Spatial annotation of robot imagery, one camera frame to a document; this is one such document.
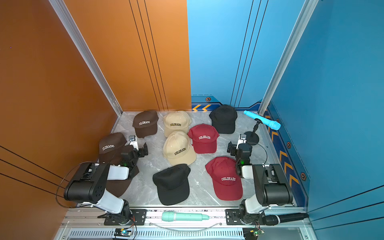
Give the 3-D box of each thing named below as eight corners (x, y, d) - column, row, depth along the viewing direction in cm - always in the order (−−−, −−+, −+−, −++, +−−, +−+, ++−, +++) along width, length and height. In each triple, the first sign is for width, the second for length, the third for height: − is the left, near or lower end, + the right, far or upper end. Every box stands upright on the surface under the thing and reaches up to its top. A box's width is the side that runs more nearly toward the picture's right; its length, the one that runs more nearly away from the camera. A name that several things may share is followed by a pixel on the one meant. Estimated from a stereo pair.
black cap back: (219, 136, 107) (220, 129, 101) (208, 115, 120) (209, 108, 114) (242, 130, 111) (245, 123, 105) (229, 110, 124) (231, 103, 118)
